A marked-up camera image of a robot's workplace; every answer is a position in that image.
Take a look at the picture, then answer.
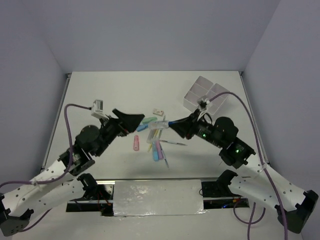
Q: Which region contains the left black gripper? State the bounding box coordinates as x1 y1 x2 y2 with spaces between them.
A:
95 108 145 157

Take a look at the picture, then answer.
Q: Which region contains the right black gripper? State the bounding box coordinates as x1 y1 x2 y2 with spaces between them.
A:
168 107 224 148

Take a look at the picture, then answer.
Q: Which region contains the yellow highlighter pen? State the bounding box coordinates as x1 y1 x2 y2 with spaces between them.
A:
146 129 159 152

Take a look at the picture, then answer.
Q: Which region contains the white blue pen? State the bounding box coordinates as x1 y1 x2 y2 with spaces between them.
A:
159 140 187 146

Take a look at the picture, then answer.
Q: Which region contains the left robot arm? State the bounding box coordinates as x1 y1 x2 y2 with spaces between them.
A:
0 109 145 237

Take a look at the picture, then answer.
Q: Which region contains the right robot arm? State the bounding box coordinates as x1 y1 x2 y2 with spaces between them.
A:
168 113 319 234

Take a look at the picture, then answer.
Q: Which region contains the green translucent case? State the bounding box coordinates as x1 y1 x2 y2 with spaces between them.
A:
141 116 158 125

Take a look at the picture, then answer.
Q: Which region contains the pink translucent case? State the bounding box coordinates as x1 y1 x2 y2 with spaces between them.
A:
133 135 140 152

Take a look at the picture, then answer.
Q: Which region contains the white eraser box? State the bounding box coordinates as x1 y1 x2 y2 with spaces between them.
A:
152 108 164 117

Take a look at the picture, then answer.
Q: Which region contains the blue highlighter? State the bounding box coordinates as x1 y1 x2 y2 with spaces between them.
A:
152 141 159 162

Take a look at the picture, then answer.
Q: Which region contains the purple highlighter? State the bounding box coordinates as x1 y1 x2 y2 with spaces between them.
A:
156 141 165 160

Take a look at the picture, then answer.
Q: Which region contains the white compartment container left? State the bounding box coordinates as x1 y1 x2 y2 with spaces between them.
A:
183 76 214 112

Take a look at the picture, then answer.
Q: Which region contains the white compartment container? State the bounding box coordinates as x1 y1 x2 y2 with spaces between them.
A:
205 83 229 116
183 76 214 112

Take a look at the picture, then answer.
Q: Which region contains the white compartment container right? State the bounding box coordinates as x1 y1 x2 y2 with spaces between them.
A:
205 83 229 116

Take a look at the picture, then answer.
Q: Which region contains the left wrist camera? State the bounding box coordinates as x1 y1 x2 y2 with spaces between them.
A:
91 99 105 119

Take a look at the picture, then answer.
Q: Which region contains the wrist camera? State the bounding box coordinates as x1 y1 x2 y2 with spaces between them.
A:
197 95 211 112
91 99 105 119

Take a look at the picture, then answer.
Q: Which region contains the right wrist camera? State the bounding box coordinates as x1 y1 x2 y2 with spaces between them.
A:
197 95 211 112

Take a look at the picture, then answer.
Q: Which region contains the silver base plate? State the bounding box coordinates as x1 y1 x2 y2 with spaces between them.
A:
113 179 205 217

